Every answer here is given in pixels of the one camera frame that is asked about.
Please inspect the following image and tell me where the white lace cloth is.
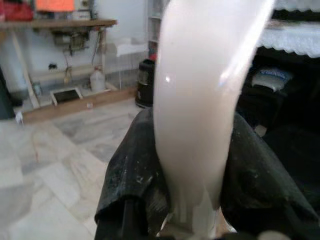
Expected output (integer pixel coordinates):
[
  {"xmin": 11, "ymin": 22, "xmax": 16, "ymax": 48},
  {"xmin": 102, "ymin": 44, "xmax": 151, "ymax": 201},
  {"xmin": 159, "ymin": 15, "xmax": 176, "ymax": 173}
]
[{"xmin": 257, "ymin": 0, "xmax": 320, "ymax": 58}]

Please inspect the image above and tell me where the wooden workbench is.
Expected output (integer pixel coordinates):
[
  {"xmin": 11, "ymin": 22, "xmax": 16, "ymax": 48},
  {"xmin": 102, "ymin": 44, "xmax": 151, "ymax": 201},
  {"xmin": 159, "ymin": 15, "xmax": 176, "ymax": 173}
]
[{"xmin": 0, "ymin": 19, "xmax": 137, "ymax": 124}]

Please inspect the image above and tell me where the white plastic bag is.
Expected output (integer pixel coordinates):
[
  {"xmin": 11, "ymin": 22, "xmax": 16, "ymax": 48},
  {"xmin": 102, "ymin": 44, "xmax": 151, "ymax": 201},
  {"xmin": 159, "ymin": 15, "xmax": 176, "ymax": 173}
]
[{"xmin": 251, "ymin": 67, "xmax": 293, "ymax": 91}]

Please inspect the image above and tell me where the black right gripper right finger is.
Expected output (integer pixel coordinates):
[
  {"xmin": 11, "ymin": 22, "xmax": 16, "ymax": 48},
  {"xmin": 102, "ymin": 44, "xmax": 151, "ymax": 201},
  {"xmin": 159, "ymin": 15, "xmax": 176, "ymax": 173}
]
[{"xmin": 219, "ymin": 112, "xmax": 320, "ymax": 240}]

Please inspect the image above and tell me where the white framed tablet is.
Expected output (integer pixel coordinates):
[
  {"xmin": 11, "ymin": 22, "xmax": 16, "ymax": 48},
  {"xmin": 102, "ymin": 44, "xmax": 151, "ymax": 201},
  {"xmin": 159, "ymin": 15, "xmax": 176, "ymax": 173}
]
[{"xmin": 49, "ymin": 86, "xmax": 84, "ymax": 105}]

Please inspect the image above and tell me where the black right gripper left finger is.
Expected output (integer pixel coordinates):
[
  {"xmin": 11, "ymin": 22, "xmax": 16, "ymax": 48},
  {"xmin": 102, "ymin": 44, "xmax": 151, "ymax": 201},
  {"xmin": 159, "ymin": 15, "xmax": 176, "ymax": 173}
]
[{"xmin": 94, "ymin": 107, "xmax": 173, "ymax": 240}]

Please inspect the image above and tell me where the white broom handle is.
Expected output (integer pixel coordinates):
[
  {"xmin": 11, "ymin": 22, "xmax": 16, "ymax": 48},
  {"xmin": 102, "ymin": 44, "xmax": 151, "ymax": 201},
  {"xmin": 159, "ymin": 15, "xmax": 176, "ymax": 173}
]
[{"xmin": 152, "ymin": 0, "xmax": 277, "ymax": 240}]

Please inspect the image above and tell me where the white plastic jug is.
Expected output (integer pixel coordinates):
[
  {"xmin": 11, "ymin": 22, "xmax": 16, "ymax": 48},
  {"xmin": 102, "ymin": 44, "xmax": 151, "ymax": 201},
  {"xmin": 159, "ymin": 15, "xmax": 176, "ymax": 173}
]
[{"xmin": 90, "ymin": 69, "xmax": 106, "ymax": 92}]

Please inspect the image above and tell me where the orange cloth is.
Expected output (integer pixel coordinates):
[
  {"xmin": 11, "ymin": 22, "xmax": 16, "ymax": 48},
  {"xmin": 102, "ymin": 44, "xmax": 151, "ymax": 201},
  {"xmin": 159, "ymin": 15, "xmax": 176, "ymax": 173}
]
[{"xmin": 35, "ymin": 0, "xmax": 76, "ymax": 12}]

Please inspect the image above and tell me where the red bag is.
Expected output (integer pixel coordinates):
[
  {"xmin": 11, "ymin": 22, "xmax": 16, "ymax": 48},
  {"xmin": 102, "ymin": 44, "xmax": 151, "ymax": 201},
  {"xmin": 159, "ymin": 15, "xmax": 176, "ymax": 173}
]
[{"xmin": 0, "ymin": 0, "xmax": 35, "ymax": 22}]

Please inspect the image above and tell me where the white shelf unit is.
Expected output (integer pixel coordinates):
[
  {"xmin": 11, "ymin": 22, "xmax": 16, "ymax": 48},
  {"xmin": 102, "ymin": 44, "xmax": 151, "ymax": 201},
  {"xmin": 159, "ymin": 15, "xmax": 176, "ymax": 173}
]
[{"xmin": 146, "ymin": 0, "xmax": 166, "ymax": 62}]

